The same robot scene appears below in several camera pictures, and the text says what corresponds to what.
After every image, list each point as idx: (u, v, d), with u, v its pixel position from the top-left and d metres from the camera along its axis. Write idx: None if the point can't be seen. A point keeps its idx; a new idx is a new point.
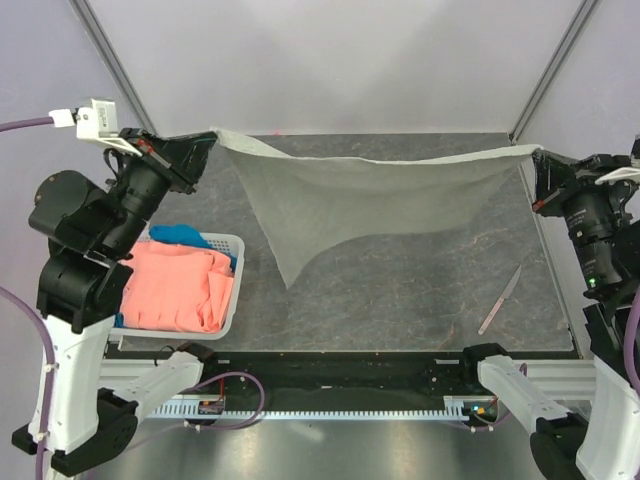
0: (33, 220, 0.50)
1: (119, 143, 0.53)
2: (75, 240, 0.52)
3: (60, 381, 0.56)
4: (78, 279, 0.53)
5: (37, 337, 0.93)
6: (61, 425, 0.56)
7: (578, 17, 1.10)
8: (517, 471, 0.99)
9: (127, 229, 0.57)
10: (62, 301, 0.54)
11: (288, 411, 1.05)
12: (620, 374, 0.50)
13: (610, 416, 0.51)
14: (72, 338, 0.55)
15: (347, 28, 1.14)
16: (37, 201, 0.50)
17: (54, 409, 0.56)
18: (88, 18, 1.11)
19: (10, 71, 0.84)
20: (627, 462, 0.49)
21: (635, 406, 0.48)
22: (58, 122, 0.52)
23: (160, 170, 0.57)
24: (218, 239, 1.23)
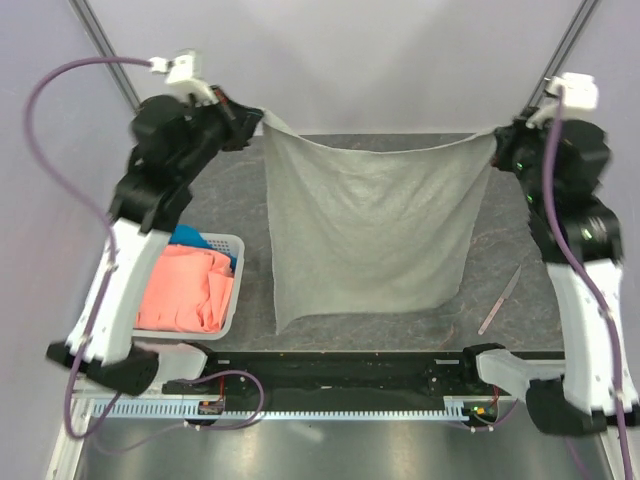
0: (132, 125, 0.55)
1: (205, 88, 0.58)
2: (157, 148, 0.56)
3: (113, 287, 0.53)
4: (152, 190, 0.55)
5: (37, 338, 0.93)
6: (105, 332, 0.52)
7: (579, 19, 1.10)
8: (515, 472, 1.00)
9: (193, 161, 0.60)
10: (133, 207, 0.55)
11: (288, 411, 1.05)
12: (563, 266, 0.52)
13: (571, 323, 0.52)
14: (139, 241, 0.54)
15: (349, 30, 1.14)
16: (139, 111, 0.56)
17: (103, 313, 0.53)
18: (88, 18, 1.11)
19: (9, 72, 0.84)
20: (599, 363, 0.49)
21: (586, 296, 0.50)
22: (154, 69, 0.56)
23: (229, 120, 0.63)
24: (218, 239, 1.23)
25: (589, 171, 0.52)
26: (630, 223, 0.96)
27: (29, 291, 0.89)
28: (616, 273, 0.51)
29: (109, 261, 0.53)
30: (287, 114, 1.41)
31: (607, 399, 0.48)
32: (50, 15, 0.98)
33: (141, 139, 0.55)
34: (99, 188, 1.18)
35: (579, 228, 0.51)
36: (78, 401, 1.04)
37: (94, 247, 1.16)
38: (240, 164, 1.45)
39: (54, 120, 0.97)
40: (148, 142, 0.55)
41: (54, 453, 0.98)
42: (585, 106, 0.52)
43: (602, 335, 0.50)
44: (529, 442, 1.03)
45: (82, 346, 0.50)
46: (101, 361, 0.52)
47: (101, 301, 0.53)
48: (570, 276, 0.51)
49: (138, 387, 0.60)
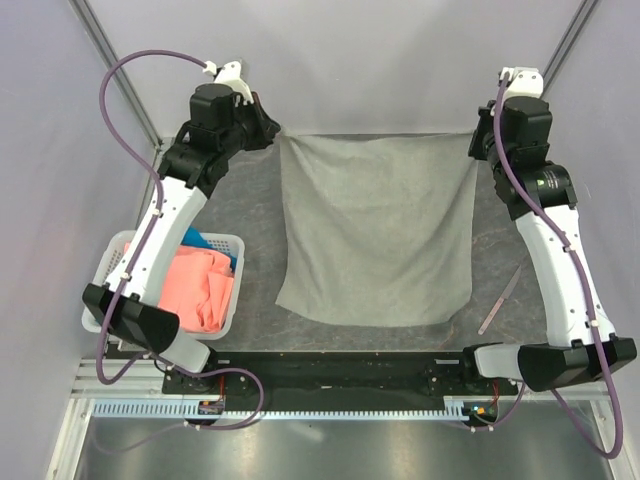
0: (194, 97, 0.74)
1: (244, 84, 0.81)
2: (208, 122, 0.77)
3: (158, 230, 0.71)
4: (200, 154, 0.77)
5: (38, 338, 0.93)
6: (144, 271, 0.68)
7: (578, 18, 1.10)
8: (515, 472, 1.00)
9: (230, 141, 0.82)
10: (181, 167, 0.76)
11: (287, 411, 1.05)
12: (529, 217, 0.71)
13: (549, 274, 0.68)
14: (184, 194, 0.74)
15: (350, 29, 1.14)
16: (199, 89, 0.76)
17: (143, 256, 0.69)
18: (90, 21, 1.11)
19: (10, 73, 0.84)
20: (572, 296, 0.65)
21: (550, 238, 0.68)
22: (207, 69, 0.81)
23: (258, 121, 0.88)
24: (218, 239, 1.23)
25: (535, 129, 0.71)
26: (629, 221, 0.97)
27: (30, 289, 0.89)
28: (573, 214, 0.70)
29: (156, 208, 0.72)
30: (288, 115, 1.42)
31: (583, 329, 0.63)
32: (53, 14, 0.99)
33: (199, 109, 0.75)
34: (99, 187, 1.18)
35: (530, 177, 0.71)
36: (78, 400, 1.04)
37: (94, 247, 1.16)
38: (240, 164, 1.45)
39: (55, 118, 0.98)
40: (202, 112, 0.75)
41: (55, 453, 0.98)
42: (532, 92, 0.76)
43: (573, 279, 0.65)
44: (529, 441, 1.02)
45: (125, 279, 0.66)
46: (137, 296, 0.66)
47: (145, 242, 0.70)
48: (535, 234, 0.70)
49: (168, 338, 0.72)
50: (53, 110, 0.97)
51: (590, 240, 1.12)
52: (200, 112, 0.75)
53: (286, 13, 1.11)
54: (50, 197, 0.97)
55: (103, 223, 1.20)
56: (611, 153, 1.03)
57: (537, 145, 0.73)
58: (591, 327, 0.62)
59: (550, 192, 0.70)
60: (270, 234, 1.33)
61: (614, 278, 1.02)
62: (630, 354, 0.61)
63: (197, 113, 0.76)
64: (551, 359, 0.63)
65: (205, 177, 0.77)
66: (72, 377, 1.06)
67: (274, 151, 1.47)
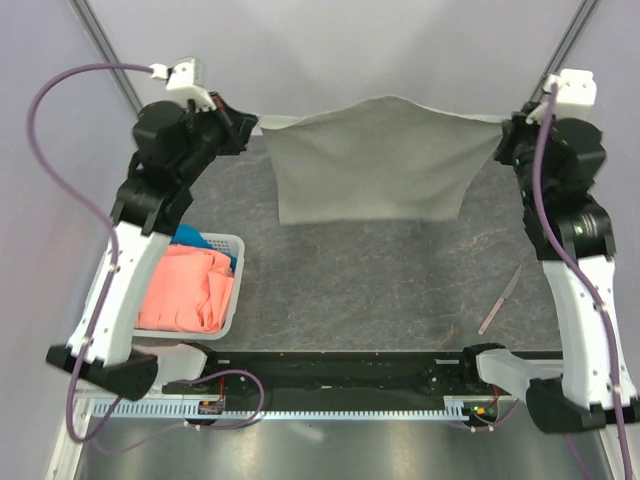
0: (134, 132, 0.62)
1: (203, 94, 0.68)
2: (159, 154, 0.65)
3: (117, 284, 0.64)
4: (152, 195, 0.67)
5: (39, 339, 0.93)
6: (106, 333, 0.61)
7: (578, 17, 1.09)
8: (515, 472, 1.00)
9: (194, 163, 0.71)
10: (137, 211, 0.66)
11: (287, 411, 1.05)
12: (560, 264, 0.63)
13: (574, 327, 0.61)
14: (140, 241, 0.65)
15: (349, 28, 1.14)
16: (140, 118, 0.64)
17: (103, 317, 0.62)
18: (89, 19, 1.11)
19: (10, 74, 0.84)
20: (598, 359, 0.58)
21: (581, 290, 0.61)
22: (156, 74, 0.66)
23: (226, 127, 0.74)
24: (218, 239, 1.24)
25: (585, 170, 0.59)
26: (630, 222, 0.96)
27: (30, 291, 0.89)
28: (610, 267, 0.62)
29: (111, 264, 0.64)
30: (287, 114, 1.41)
31: (604, 392, 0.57)
32: (52, 14, 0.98)
33: (143, 142, 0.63)
34: (99, 187, 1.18)
35: (565, 222, 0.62)
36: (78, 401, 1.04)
37: (94, 247, 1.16)
38: (240, 164, 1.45)
39: (55, 119, 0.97)
40: (149, 147, 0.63)
41: (54, 454, 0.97)
42: (585, 103, 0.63)
43: (599, 336, 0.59)
44: (529, 442, 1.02)
45: (85, 346, 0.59)
46: (101, 363, 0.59)
47: (104, 300, 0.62)
48: (562, 280, 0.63)
49: (138, 390, 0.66)
50: (54, 110, 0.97)
51: None
52: (146, 146, 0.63)
53: (285, 13, 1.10)
54: (50, 197, 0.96)
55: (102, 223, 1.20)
56: (611, 154, 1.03)
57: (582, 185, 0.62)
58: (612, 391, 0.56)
59: (583, 243, 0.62)
60: (270, 233, 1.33)
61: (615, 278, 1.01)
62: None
63: (142, 145, 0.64)
64: (568, 418, 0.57)
65: (164, 216, 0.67)
66: None
67: None
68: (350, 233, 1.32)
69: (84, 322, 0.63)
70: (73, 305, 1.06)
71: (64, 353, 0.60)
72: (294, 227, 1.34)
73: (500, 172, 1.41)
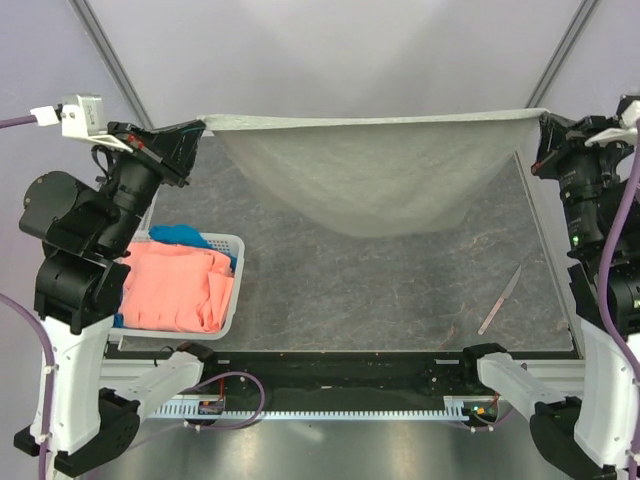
0: (25, 227, 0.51)
1: (110, 141, 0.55)
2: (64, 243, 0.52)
3: (60, 382, 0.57)
4: (74, 280, 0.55)
5: (35, 338, 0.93)
6: (62, 427, 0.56)
7: (579, 15, 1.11)
8: (516, 472, 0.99)
9: (121, 228, 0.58)
10: (61, 302, 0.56)
11: (287, 411, 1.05)
12: (603, 332, 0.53)
13: (603, 387, 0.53)
14: (72, 339, 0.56)
15: (347, 27, 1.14)
16: (27, 206, 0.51)
17: (55, 410, 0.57)
18: (89, 19, 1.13)
19: (9, 74, 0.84)
20: (622, 428, 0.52)
21: (622, 363, 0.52)
22: (43, 122, 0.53)
23: (154, 167, 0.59)
24: (217, 239, 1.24)
25: None
26: None
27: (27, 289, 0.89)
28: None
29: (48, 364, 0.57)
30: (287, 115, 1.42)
31: (621, 457, 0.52)
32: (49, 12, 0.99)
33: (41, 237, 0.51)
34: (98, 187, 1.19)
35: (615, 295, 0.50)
36: None
37: None
38: None
39: None
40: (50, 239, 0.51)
41: None
42: None
43: (632, 403, 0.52)
44: (530, 442, 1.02)
45: None
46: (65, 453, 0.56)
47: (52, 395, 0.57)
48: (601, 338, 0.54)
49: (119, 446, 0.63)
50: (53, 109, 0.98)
51: None
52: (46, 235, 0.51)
53: (284, 12, 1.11)
54: None
55: None
56: None
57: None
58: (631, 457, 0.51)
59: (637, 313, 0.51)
60: (270, 234, 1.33)
61: None
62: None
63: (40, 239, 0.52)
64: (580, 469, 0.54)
65: (92, 300, 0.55)
66: None
67: None
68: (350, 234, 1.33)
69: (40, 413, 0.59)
70: None
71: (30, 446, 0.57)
72: (294, 227, 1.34)
73: (499, 172, 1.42)
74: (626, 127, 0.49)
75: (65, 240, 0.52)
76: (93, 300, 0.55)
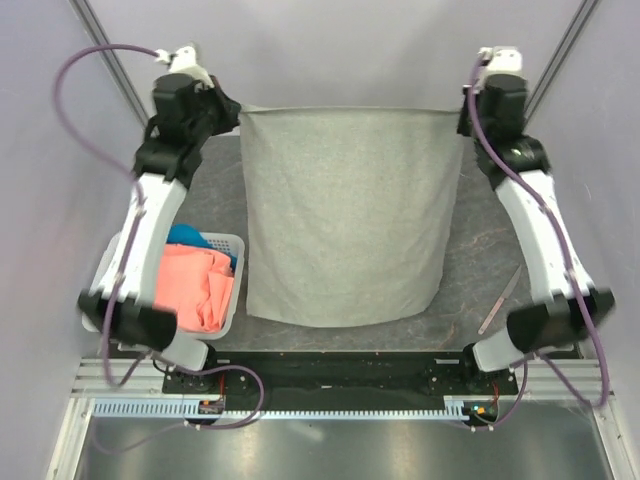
0: (156, 94, 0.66)
1: (201, 75, 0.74)
2: (175, 114, 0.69)
3: (143, 229, 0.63)
4: (168, 155, 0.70)
5: (37, 339, 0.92)
6: (137, 269, 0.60)
7: (578, 17, 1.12)
8: (515, 472, 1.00)
9: (202, 128, 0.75)
10: (155, 167, 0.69)
11: (288, 411, 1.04)
12: (507, 181, 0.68)
13: (528, 237, 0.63)
14: (162, 188, 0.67)
15: (349, 25, 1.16)
16: (157, 83, 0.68)
17: (134, 255, 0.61)
18: (88, 16, 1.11)
19: (9, 72, 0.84)
20: (549, 253, 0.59)
21: (527, 198, 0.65)
22: (159, 58, 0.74)
23: (221, 103, 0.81)
24: (217, 239, 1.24)
25: (516, 107, 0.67)
26: (628, 222, 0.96)
27: (29, 289, 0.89)
28: (549, 180, 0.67)
29: (137, 207, 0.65)
30: None
31: (562, 281, 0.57)
32: (56, 11, 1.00)
33: (162, 101, 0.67)
34: (100, 187, 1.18)
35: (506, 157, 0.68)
36: (78, 400, 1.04)
37: (94, 247, 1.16)
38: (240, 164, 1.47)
39: (56, 114, 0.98)
40: (167, 105, 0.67)
41: (55, 453, 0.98)
42: (512, 67, 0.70)
43: (550, 234, 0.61)
44: (529, 443, 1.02)
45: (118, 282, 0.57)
46: (134, 294, 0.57)
47: (133, 241, 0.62)
48: (515, 199, 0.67)
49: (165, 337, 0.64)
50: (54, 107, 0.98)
51: (589, 239, 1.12)
52: (163, 104, 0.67)
53: (286, 11, 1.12)
54: (50, 194, 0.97)
55: (104, 223, 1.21)
56: (604, 150, 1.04)
57: (515, 119, 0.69)
58: (569, 277, 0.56)
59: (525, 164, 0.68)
60: None
61: (613, 278, 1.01)
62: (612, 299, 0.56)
63: (160, 108, 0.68)
64: (538, 311, 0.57)
65: (184, 169, 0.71)
66: (72, 377, 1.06)
67: None
68: None
69: (113, 266, 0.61)
70: (73, 305, 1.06)
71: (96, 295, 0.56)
72: None
73: None
74: (490, 57, 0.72)
75: (178, 114, 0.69)
76: (182, 169, 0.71)
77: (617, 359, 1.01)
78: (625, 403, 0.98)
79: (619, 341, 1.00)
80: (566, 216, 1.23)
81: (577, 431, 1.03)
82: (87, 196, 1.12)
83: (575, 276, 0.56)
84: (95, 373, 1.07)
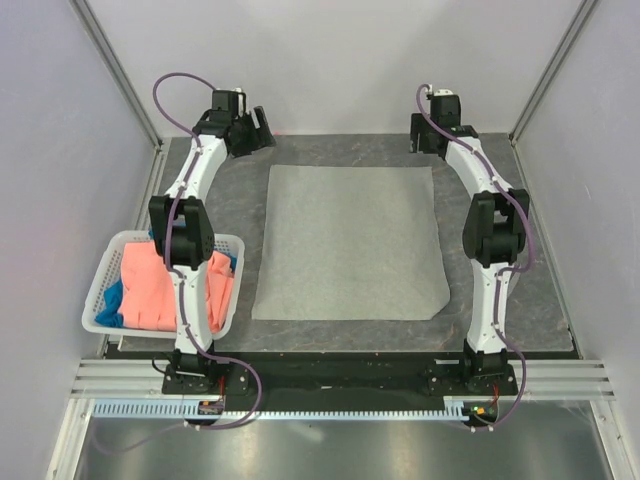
0: (217, 93, 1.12)
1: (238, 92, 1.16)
2: (228, 108, 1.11)
3: (201, 162, 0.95)
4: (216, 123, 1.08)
5: (36, 337, 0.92)
6: (195, 185, 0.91)
7: (578, 17, 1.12)
8: (515, 473, 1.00)
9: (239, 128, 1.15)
10: (206, 128, 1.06)
11: (288, 411, 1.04)
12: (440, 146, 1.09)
13: (466, 170, 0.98)
14: (212, 141, 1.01)
15: (348, 26, 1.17)
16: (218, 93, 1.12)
17: (192, 176, 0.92)
18: (86, 13, 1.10)
19: (10, 71, 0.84)
20: (478, 172, 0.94)
21: (461, 148, 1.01)
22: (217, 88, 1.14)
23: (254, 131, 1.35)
24: (218, 240, 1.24)
25: (447, 105, 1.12)
26: (627, 223, 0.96)
27: (27, 287, 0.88)
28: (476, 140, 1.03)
29: (197, 147, 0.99)
30: (287, 115, 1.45)
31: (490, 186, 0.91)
32: (58, 11, 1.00)
33: (220, 98, 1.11)
34: (101, 187, 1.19)
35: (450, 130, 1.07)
36: (78, 400, 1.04)
37: (94, 247, 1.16)
38: (240, 165, 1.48)
39: (55, 113, 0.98)
40: (220, 101, 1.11)
41: (54, 454, 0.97)
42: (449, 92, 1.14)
43: (479, 164, 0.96)
44: (529, 443, 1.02)
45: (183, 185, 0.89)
46: (194, 197, 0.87)
47: (193, 167, 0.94)
48: (454, 154, 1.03)
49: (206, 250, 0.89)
50: (54, 106, 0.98)
51: (588, 239, 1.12)
52: (218, 100, 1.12)
53: (287, 11, 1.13)
54: (50, 192, 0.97)
55: (104, 223, 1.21)
56: (603, 150, 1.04)
57: (451, 114, 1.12)
58: (493, 183, 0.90)
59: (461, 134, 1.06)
60: (271, 234, 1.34)
61: (613, 278, 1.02)
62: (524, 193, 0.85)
63: (216, 101, 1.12)
64: (474, 209, 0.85)
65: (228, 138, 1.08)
66: (72, 377, 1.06)
67: (274, 151, 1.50)
68: (351, 235, 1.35)
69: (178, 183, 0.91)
70: (74, 304, 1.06)
71: (163, 197, 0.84)
72: (295, 227, 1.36)
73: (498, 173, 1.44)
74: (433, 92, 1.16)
75: (226, 110, 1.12)
76: (227, 139, 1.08)
77: (616, 360, 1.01)
78: (625, 403, 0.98)
79: (618, 342, 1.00)
80: (564, 216, 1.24)
81: (577, 432, 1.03)
82: (87, 195, 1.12)
83: (496, 181, 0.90)
84: (95, 373, 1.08)
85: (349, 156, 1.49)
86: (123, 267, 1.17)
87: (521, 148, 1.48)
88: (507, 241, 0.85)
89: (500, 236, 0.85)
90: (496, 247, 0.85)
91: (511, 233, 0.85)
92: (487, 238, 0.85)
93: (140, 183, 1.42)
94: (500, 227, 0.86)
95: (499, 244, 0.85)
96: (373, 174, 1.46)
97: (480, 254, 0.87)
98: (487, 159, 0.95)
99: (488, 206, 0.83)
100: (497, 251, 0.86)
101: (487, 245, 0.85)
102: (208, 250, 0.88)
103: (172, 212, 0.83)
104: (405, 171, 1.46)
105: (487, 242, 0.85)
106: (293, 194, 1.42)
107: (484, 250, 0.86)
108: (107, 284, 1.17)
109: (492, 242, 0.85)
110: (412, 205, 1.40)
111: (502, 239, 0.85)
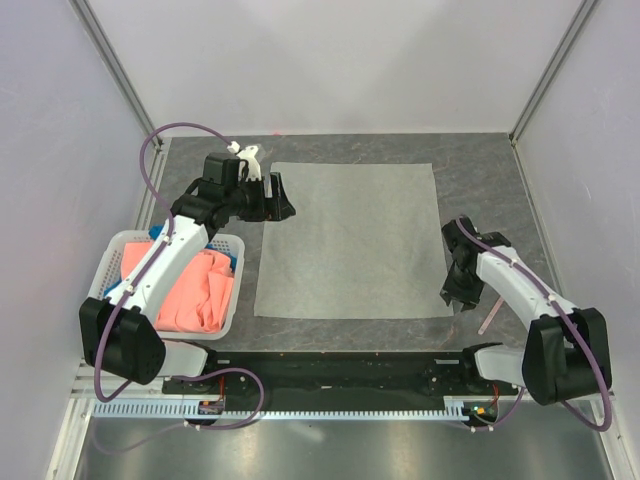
0: (210, 158, 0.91)
1: (248, 152, 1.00)
2: (221, 182, 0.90)
3: (167, 252, 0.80)
4: (204, 202, 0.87)
5: (37, 339, 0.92)
6: (148, 288, 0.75)
7: (578, 17, 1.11)
8: (516, 473, 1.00)
9: (232, 202, 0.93)
10: (189, 206, 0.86)
11: (288, 411, 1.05)
12: (481, 266, 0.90)
13: (509, 288, 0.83)
14: (192, 229, 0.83)
15: (346, 26, 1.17)
16: (212, 158, 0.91)
17: (149, 276, 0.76)
18: (86, 13, 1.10)
19: (8, 71, 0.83)
20: (530, 290, 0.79)
21: (496, 261, 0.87)
22: (232, 147, 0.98)
23: (260, 198, 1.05)
24: (217, 239, 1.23)
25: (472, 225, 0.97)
26: (628, 223, 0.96)
27: (26, 287, 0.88)
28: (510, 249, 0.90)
29: (166, 236, 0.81)
30: (287, 115, 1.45)
31: (545, 307, 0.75)
32: (57, 12, 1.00)
33: (214, 167, 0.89)
34: (100, 188, 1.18)
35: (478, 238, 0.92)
36: (78, 400, 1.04)
37: (94, 248, 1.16)
38: None
39: (55, 116, 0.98)
40: (213, 170, 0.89)
41: (54, 454, 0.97)
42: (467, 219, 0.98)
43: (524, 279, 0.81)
44: (529, 444, 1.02)
45: (127, 292, 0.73)
46: (137, 309, 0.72)
47: (151, 264, 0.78)
48: (489, 267, 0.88)
49: (148, 373, 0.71)
50: (52, 109, 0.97)
51: (589, 239, 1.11)
52: (211, 169, 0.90)
53: (285, 12, 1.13)
54: (49, 191, 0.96)
55: (103, 224, 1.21)
56: (603, 150, 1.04)
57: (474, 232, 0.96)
58: (551, 302, 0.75)
59: (489, 243, 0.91)
60: (270, 234, 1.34)
61: (612, 280, 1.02)
62: (594, 314, 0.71)
63: (209, 169, 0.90)
64: (534, 340, 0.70)
65: (213, 222, 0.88)
66: (72, 377, 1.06)
67: (274, 151, 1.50)
68: (350, 234, 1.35)
69: (129, 279, 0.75)
70: (73, 305, 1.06)
71: (100, 302, 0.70)
72: (295, 228, 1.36)
73: (499, 172, 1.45)
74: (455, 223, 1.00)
75: (220, 182, 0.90)
76: (210, 222, 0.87)
77: (616, 361, 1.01)
78: (625, 404, 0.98)
79: (616, 343, 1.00)
80: (564, 216, 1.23)
81: (577, 433, 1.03)
82: (87, 194, 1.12)
83: (554, 299, 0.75)
84: None
85: (349, 156, 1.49)
86: (123, 267, 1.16)
87: (521, 148, 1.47)
88: (583, 380, 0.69)
89: (575, 373, 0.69)
90: (572, 387, 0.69)
91: (587, 369, 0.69)
92: (561, 377, 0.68)
93: (139, 183, 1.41)
94: (574, 362, 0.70)
95: (575, 384, 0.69)
96: (372, 173, 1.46)
97: (553, 399, 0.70)
98: (532, 273, 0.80)
99: (553, 336, 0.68)
100: (574, 393, 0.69)
101: (560, 388, 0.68)
102: (148, 370, 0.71)
103: (110, 326, 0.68)
104: (405, 171, 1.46)
105: (561, 382, 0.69)
106: (293, 194, 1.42)
107: (558, 394, 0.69)
108: (107, 283, 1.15)
109: (567, 382, 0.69)
110: (412, 205, 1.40)
111: (577, 377, 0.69)
